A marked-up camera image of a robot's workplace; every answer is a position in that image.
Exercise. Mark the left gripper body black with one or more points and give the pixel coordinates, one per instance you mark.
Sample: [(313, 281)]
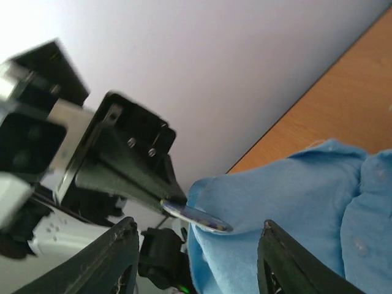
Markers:
[(119, 126)]

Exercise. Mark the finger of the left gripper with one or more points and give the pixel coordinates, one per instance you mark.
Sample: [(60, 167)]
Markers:
[(130, 176)]

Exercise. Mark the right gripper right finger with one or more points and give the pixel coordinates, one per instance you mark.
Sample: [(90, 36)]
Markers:
[(285, 266)]

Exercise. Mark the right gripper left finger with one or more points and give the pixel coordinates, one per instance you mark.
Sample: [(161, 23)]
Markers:
[(107, 265)]

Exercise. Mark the light blue shirt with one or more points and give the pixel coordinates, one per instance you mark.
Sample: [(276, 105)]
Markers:
[(334, 199)]

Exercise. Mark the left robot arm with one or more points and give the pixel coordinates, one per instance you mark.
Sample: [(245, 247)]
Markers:
[(45, 227)]

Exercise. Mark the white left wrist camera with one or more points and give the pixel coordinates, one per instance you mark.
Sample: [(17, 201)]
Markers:
[(42, 125)]

